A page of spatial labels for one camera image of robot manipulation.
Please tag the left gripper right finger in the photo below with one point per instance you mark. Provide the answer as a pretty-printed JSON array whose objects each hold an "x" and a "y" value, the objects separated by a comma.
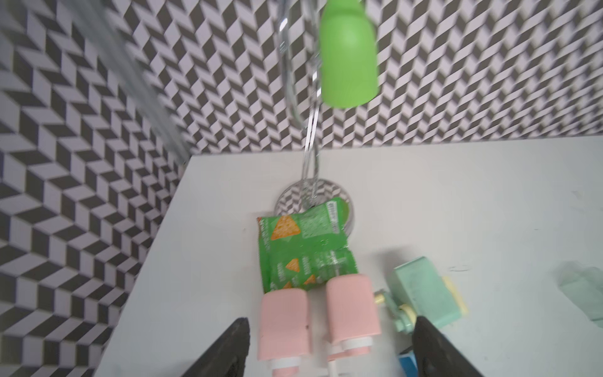
[{"x": 436, "y": 355}]

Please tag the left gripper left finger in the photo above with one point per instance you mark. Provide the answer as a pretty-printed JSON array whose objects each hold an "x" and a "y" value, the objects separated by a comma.
[{"x": 227, "y": 355}]

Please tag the mint green pencil sharpener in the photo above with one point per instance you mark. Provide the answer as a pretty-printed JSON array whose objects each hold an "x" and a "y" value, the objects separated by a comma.
[{"x": 416, "y": 289}]

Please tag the blue pencil sharpener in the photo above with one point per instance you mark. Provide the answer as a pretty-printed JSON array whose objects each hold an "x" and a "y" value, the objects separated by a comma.
[{"x": 408, "y": 363}]

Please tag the green snack packet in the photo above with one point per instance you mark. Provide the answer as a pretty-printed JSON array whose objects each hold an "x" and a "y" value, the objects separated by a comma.
[{"x": 305, "y": 250}]

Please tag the green plastic cup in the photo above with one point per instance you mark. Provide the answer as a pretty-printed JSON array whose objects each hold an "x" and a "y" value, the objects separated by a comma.
[{"x": 348, "y": 50}]

